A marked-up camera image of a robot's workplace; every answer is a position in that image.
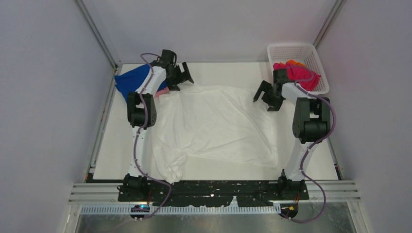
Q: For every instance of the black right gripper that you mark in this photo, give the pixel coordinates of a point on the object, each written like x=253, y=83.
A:
x=265, y=86

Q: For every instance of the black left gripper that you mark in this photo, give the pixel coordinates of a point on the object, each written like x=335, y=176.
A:
x=183, y=77

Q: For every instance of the white t shirt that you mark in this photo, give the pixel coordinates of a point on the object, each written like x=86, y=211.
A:
x=215, y=122

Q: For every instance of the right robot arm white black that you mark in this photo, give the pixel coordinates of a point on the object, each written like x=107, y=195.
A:
x=310, y=126

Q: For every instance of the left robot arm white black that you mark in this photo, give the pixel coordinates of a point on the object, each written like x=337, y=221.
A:
x=141, y=114

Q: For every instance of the folded pink t shirt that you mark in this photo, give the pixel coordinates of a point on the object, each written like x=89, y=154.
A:
x=162, y=92

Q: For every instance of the orange t shirt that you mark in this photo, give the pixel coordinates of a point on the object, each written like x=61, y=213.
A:
x=292, y=63

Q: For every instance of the magenta t shirt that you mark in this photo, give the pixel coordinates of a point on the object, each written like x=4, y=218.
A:
x=307, y=78

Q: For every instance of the folded blue t shirt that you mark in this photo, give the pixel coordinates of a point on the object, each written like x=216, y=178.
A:
x=134, y=80

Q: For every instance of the white plastic laundry basket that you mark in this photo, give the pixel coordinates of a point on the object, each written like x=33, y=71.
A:
x=303, y=53

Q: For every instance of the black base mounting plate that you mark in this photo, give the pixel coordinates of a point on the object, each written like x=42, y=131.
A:
x=211, y=193

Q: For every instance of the aluminium frame rails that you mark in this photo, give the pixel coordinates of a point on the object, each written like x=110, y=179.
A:
x=332, y=207

